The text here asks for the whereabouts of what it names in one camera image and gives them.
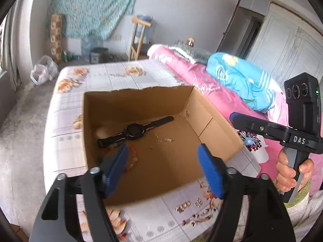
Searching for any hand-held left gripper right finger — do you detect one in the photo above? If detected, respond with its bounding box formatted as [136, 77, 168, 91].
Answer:
[197, 143, 296, 242]

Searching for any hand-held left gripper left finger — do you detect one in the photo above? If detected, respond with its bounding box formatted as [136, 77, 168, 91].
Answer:
[29, 144, 130, 242]

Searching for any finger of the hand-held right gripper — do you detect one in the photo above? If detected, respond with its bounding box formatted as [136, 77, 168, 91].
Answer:
[230, 112, 290, 143]

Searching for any orange pink bead bracelet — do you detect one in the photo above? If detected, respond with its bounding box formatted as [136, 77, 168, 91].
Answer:
[125, 144, 139, 168]

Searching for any pink and black wristwatch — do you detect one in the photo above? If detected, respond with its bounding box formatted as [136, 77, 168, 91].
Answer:
[98, 116, 175, 149]

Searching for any brown cardboard box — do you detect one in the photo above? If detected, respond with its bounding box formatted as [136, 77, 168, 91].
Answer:
[83, 85, 245, 207]

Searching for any thin gold chain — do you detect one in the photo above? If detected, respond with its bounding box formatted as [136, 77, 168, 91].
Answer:
[148, 134, 173, 150]

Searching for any person's right hand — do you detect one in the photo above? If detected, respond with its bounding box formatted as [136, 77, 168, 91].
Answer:
[276, 151, 315, 192]

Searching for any teal cartoon blanket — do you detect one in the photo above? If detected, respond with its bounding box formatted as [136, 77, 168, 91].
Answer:
[206, 52, 277, 114]

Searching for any white wardrobe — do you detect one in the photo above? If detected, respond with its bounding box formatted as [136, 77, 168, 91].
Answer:
[246, 1, 323, 86]

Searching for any green fluffy cloth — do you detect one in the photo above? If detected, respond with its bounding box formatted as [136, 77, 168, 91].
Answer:
[293, 179, 312, 199]

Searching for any pink floral bedding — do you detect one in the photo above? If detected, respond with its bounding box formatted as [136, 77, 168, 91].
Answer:
[147, 44, 323, 197]

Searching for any grey green patterned blanket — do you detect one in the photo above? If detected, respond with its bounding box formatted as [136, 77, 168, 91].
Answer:
[169, 42, 212, 61]

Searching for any brown door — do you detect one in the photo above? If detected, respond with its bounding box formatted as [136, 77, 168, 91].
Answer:
[216, 0, 243, 53]

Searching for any dark bucket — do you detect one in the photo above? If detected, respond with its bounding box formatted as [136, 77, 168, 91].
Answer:
[90, 47, 109, 64]

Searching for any white plastic bag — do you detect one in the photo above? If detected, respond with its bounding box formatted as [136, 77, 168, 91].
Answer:
[30, 55, 59, 86]

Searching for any wooden stool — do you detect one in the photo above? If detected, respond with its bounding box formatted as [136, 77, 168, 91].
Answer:
[129, 16, 153, 61]

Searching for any grey curtain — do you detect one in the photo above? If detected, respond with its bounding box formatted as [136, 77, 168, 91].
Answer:
[2, 0, 33, 91]

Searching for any teal floral wall cloth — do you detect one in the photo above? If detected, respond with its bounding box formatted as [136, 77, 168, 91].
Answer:
[47, 0, 140, 41]

